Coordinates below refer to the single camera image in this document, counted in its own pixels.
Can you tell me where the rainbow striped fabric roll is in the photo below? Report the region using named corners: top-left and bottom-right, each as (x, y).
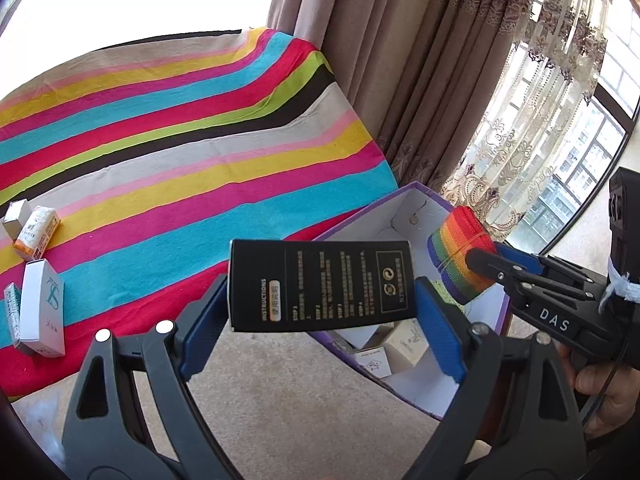
top-left (426, 206), bottom-right (498, 306)

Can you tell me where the purple cardboard box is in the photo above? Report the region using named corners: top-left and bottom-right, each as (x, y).
top-left (307, 180), bottom-right (512, 421)

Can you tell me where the floral lace curtain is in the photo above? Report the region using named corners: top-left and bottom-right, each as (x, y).
top-left (442, 0), bottom-right (612, 242)

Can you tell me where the striped colourful cloth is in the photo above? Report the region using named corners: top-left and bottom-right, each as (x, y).
top-left (1, 28), bottom-right (397, 399)

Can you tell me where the black instruction box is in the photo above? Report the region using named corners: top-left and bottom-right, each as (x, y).
top-left (228, 240), bottom-right (416, 333)

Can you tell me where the white text box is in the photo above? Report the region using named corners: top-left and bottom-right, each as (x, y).
top-left (3, 283), bottom-right (35, 356)

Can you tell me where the right hand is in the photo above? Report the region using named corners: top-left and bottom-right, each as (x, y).
top-left (555, 342), bottom-right (639, 439)

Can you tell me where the orange white small box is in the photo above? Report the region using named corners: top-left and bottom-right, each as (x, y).
top-left (13, 206), bottom-right (61, 261)

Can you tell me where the white tall logo box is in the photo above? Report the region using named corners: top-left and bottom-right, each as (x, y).
top-left (20, 259), bottom-right (65, 359)

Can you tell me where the pink brown curtain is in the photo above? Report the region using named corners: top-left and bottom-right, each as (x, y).
top-left (268, 0), bottom-right (529, 190)

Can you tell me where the beige cube box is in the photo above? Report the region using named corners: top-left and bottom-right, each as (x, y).
top-left (382, 318), bottom-right (428, 374)

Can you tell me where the small white cube box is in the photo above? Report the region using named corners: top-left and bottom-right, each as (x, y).
top-left (2, 200), bottom-right (32, 240)

